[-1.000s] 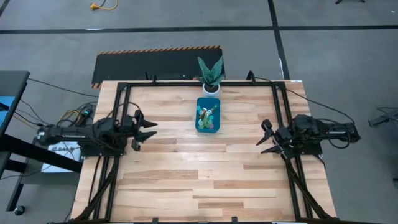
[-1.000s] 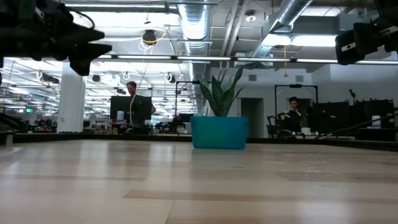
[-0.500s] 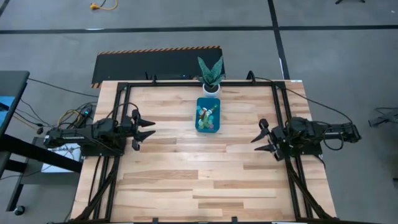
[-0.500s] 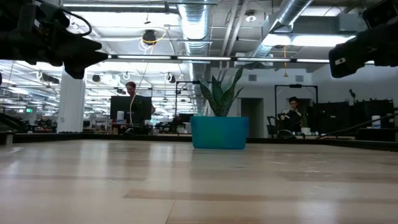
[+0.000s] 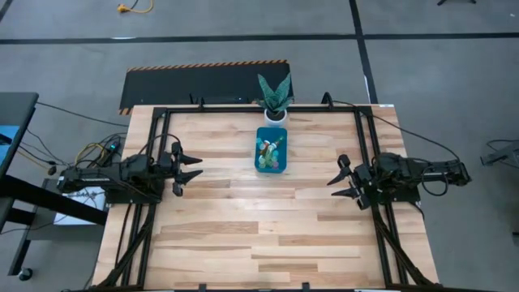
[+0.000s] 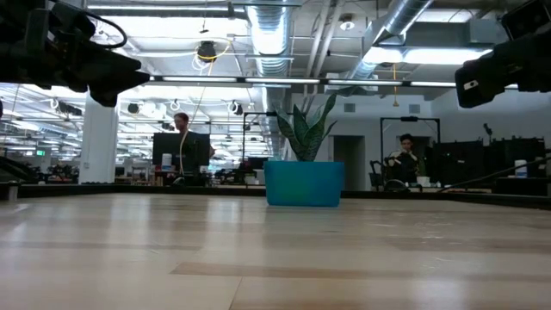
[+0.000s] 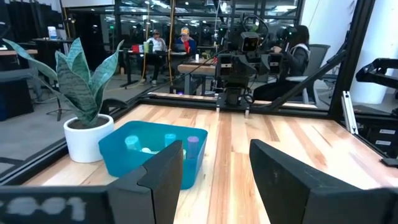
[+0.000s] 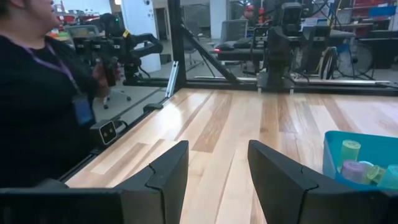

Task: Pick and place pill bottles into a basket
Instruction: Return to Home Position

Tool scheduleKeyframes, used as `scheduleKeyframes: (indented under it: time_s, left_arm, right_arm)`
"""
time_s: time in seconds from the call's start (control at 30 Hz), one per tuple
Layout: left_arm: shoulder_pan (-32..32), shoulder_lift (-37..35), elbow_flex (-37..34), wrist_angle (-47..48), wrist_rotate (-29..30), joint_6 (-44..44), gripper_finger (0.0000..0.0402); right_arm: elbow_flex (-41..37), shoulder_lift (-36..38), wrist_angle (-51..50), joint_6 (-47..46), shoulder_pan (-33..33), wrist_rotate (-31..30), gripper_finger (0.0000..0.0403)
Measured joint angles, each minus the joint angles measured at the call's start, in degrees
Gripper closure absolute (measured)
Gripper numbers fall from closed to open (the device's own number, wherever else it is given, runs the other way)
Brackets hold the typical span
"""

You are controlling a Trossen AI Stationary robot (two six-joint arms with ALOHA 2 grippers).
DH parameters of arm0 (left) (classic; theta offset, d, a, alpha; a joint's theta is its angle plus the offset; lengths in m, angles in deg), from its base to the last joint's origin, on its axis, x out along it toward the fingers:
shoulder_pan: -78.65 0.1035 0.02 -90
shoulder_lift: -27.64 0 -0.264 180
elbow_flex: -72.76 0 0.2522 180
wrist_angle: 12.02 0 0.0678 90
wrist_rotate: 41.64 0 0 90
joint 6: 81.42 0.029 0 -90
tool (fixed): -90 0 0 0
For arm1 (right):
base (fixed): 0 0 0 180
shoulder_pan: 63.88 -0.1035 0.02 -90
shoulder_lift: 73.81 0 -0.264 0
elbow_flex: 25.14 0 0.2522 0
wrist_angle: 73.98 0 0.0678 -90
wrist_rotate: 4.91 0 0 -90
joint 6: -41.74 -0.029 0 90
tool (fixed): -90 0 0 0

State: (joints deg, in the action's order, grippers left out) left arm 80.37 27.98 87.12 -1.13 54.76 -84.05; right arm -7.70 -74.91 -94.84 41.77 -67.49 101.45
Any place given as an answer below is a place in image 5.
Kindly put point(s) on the black office desk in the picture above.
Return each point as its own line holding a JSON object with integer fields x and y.
{"x": 18, "y": 109}

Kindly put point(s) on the blue plastic basket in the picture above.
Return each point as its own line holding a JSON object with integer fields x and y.
{"x": 282, "y": 170}

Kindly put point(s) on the black wheeled stand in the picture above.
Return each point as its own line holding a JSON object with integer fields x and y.
{"x": 52, "y": 198}

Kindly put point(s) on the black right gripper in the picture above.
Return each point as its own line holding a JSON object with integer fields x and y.
{"x": 363, "y": 180}

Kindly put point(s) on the purple pill bottle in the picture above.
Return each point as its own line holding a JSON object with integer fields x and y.
{"x": 276, "y": 164}

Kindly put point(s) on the light blue bowl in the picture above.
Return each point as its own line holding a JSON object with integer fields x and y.
{"x": 259, "y": 142}

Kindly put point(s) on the black hazard-striped floor mat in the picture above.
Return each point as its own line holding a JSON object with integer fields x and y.
{"x": 182, "y": 85}

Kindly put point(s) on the snake plant in white pot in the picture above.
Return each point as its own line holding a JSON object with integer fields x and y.
{"x": 275, "y": 95}

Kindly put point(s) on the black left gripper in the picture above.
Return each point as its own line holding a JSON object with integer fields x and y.
{"x": 176, "y": 168}

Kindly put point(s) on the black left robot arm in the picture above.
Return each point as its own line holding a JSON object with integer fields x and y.
{"x": 89, "y": 176}

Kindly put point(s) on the black aluminium table frame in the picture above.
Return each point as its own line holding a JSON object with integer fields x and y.
{"x": 223, "y": 108}

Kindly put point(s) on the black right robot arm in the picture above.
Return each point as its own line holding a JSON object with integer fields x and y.
{"x": 442, "y": 172}

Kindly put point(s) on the white printed box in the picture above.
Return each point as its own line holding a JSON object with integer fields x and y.
{"x": 83, "y": 194}

